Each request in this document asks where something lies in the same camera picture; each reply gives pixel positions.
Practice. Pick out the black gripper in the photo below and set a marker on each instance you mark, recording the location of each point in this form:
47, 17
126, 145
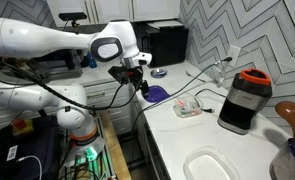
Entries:
135, 77

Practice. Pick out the clear measuring cup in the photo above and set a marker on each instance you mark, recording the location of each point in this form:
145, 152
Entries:
181, 105

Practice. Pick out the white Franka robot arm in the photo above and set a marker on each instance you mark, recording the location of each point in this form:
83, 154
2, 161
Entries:
37, 36

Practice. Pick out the purple bowl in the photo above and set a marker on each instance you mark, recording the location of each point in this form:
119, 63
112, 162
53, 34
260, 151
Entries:
157, 94

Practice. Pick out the large clear plastic bowl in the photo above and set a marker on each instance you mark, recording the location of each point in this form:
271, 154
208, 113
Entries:
217, 160

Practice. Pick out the small blue-rimmed dish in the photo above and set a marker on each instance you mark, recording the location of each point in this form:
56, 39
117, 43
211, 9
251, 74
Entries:
159, 72

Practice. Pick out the red and white spoon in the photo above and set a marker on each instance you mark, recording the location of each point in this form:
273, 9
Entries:
188, 111

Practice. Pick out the black microwave oven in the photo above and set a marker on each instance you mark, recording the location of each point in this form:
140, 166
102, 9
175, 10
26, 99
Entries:
167, 45

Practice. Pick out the small clear plastic container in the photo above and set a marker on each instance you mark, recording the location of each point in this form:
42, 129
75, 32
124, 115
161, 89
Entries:
197, 111

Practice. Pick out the blue bottle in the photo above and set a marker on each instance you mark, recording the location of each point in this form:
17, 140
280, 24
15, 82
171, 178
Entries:
92, 61

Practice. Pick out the brown wooden plank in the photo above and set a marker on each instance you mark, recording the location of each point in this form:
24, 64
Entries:
115, 146

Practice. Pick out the grey counter cabinet front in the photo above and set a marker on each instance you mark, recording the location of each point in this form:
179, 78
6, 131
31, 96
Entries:
153, 160

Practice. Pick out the white upper cabinets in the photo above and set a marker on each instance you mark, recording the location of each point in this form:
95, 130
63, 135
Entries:
120, 10

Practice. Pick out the black bag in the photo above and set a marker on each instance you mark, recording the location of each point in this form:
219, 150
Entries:
37, 143

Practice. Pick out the red button yellow box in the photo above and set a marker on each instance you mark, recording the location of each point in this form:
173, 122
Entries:
22, 126

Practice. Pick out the white tag with print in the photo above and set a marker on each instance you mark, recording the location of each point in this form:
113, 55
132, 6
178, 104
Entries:
12, 153

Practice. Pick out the brown wooden spoon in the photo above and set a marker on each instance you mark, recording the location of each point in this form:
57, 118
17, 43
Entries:
290, 115

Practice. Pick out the grey speckled utensil holder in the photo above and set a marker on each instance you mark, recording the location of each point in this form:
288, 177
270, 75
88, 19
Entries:
283, 166

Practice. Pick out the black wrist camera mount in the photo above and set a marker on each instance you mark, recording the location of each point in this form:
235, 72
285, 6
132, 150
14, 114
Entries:
118, 74

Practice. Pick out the white wall outlet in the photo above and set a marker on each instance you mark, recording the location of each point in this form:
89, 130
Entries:
234, 55

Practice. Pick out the black camera on stand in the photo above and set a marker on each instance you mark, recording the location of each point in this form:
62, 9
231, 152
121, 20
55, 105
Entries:
72, 16

